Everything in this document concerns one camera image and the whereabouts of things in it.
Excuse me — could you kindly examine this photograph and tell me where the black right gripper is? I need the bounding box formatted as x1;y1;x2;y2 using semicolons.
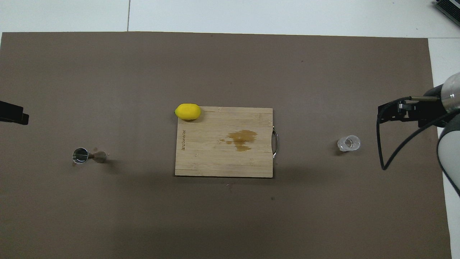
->
377;100;448;128

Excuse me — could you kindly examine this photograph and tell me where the steel double jigger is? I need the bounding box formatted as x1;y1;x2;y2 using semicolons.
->
72;147;107;164

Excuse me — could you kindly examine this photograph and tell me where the yellow lemon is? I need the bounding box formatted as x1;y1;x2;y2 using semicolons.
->
175;103;202;121

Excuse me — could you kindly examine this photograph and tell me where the wooden cutting board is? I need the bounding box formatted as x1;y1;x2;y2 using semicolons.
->
175;106;279;178

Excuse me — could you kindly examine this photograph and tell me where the small clear plastic cup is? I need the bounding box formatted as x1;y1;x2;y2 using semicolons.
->
337;135;361;152

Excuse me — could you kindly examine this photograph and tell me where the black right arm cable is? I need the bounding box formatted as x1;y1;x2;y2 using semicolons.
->
376;96;460;171

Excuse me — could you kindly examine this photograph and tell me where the large brown table mat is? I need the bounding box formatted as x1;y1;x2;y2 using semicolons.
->
0;32;452;259

